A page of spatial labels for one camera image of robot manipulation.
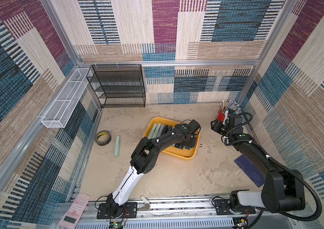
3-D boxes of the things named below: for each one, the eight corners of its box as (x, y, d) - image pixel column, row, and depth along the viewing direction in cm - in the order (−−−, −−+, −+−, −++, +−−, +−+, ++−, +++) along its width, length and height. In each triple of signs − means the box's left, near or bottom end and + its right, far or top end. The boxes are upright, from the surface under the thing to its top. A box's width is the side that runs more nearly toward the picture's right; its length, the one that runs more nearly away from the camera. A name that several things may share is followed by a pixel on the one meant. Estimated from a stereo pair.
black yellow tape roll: (93, 145, 100) (92, 144, 98) (98, 132, 107) (97, 130, 105) (109, 145, 100) (108, 144, 98) (112, 132, 107) (112, 130, 105)
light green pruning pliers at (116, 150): (114, 156, 94) (113, 154, 92) (117, 137, 103) (116, 135, 101) (118, 156, 94) (117, 154, 92) (121, 137, 103) (120, 135, 101)
